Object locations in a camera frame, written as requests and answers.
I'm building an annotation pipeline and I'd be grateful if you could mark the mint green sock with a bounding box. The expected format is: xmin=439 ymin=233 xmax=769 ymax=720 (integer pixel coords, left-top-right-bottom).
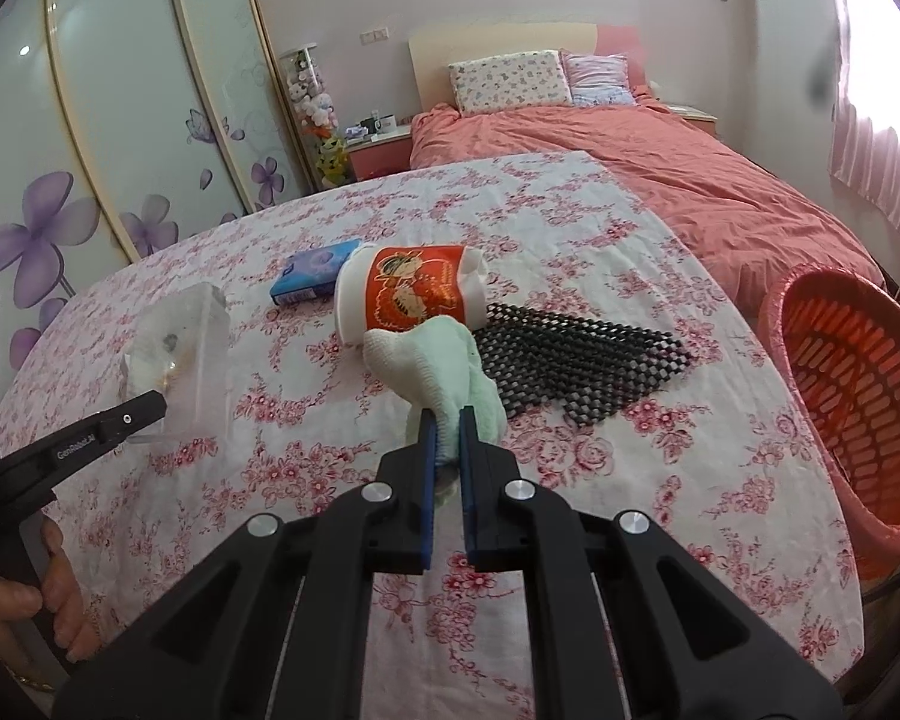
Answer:
xmin=362 ymin=316 xmax=507 ymax=466

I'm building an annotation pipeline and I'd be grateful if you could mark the black mesh anti-slip mat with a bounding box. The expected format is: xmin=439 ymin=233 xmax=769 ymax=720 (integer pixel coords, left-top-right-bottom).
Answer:
xmin=475 ymin=302 xmax=694 ymax=427

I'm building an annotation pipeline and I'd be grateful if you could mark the red white paper cup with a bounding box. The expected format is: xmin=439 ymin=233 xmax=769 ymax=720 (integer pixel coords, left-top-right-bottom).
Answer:
xmin=334 ymin=244 xmax=489 ymax=346

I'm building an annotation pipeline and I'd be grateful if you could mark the blue tissue pack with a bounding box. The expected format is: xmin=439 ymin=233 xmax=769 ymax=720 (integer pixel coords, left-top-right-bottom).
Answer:
xmin=269 ymin=239 xmax=362 ymax=307

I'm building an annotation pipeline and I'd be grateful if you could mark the clear plastic bag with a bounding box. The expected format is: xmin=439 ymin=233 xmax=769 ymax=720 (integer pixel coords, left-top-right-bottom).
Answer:
xmin=119 ymin=281 xmax=230 ymax=445

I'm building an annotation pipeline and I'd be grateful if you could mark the left hand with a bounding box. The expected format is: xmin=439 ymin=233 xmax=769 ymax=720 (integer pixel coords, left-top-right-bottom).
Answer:
xmin=0 ymin=518 xmax=100 ymax=679

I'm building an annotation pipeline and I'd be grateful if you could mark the floral pink white tablecloth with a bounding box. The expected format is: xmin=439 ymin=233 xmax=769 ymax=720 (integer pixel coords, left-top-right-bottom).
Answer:
xmin=0 ymin=153 xmax=863 ymax=718

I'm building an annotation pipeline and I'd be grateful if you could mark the pink left nightstand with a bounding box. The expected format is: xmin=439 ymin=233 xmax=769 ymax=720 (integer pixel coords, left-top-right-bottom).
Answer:
xmin=349 ymin=125 xmax=413 ymax=181

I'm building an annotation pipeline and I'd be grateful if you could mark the white mug on nightstand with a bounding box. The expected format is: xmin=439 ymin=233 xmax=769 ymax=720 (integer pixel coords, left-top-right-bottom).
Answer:
xmin=375 ymin=114 xmax=398 ymax=133

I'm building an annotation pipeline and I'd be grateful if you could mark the bed with coral duvet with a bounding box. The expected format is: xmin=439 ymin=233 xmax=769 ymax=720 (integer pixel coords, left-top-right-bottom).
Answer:
xmin=409 ymin=101 xmax=884 ymax=319

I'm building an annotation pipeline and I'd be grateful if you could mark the clear tube of plush toys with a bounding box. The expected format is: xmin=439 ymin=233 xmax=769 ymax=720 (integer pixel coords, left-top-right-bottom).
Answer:
xmin=281 ymin=44 xmax=352 ymax=188

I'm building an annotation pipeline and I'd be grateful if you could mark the floral white pillow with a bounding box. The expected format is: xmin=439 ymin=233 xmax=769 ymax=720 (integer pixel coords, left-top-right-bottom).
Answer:
xmin=448 ymin=49 xmax=572 ymax=115

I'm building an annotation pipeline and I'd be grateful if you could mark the red plastic laundry basket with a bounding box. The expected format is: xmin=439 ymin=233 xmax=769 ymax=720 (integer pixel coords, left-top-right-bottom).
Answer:
xmin=758 ymin=265 xmax=900 ymax=580

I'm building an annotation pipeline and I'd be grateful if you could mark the pink striped pillow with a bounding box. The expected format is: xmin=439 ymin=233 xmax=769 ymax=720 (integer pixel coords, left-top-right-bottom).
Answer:
xmin=560 ymin=52 xmax=635 ymax=107

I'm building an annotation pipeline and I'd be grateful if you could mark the right nightstand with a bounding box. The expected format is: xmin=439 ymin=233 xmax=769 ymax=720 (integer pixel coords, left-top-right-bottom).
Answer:
xmin=668 ymin=104 xmax=718 ymax=138

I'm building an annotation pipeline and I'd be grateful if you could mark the cream wooden headboard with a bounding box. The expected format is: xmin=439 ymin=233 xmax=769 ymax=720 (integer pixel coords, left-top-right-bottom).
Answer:
xmin=406 ymin=19 xmax=650 ymax=119

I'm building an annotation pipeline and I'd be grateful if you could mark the sliding wardrobe with purple flowers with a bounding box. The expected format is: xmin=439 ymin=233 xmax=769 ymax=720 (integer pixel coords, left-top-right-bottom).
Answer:
xmin=0 ymin=0 xmax=307 ymax=377

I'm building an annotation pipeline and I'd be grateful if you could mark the pink window curtain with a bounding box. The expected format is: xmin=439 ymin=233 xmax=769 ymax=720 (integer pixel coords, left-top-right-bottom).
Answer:
xmin=829 ymin=0 xmax=900 ymax=232

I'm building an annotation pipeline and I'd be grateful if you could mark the white wall outlet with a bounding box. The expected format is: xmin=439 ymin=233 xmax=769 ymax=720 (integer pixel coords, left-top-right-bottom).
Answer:
xmin=359 ymin=28 xmax=390 ymax=46

